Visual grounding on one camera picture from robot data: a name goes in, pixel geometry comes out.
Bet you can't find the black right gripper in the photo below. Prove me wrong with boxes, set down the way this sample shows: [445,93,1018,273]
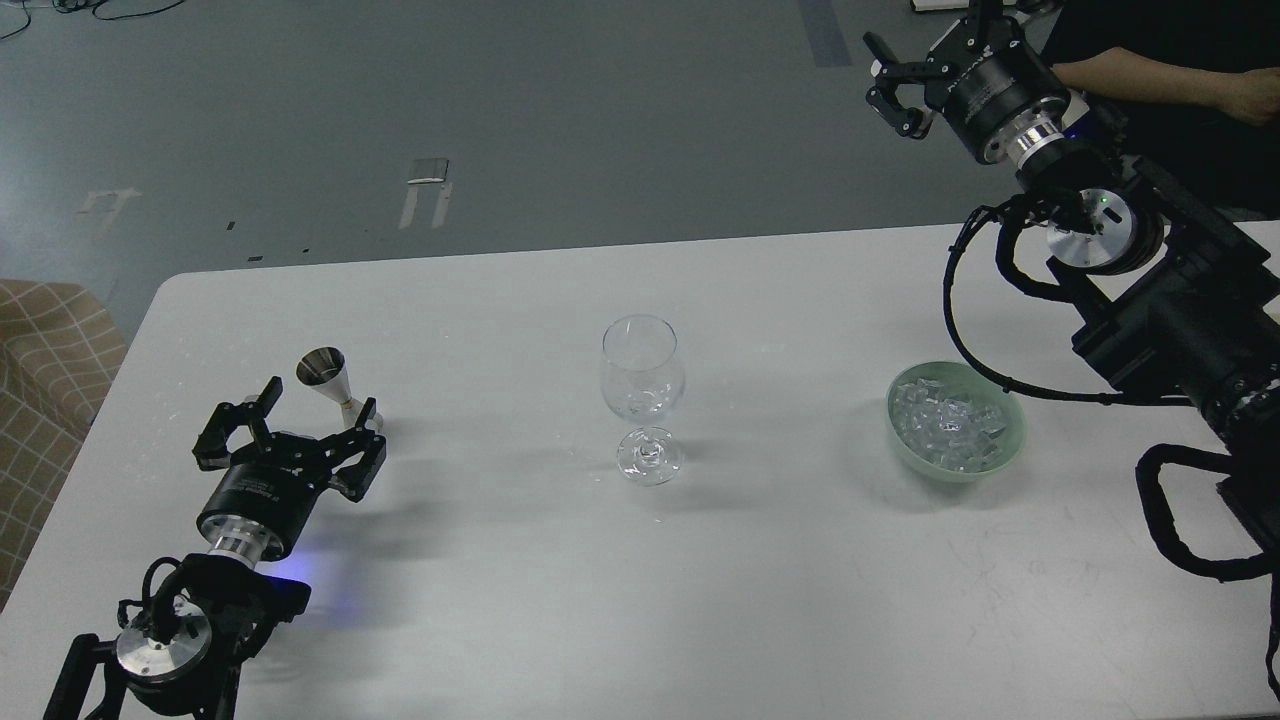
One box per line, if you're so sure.
[861,10,1073,167]

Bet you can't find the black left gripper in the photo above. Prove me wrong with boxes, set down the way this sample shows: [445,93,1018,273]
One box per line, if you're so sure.
[192,375,387,561]

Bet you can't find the steel cocktail jigger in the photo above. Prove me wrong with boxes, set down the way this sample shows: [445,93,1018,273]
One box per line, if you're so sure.
[294,346,364,429]

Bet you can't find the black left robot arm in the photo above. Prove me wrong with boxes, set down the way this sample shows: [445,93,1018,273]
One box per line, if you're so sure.
[44,377,387,719]

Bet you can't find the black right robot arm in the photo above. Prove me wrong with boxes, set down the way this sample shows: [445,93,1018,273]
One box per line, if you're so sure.
[863,1,1279,583]

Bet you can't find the green bowl of ice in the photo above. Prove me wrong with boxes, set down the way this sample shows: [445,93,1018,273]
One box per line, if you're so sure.
[883,361,1027,486]

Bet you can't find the clear wine glass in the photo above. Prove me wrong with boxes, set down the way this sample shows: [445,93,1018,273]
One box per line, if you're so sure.
[599,314,686,487]

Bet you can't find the person's hand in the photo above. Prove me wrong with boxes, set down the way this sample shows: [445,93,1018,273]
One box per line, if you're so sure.
[1222,67,1279,127]

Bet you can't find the tan checked armchair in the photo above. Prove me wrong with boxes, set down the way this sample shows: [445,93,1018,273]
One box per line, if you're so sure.
[1,279,128,603]

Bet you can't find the seated person in black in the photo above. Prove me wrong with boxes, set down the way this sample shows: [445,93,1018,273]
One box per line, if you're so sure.
[1041,0,1280,217]

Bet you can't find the black floor cables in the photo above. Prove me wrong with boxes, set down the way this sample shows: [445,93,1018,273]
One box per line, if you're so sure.
[0,0,191,44]

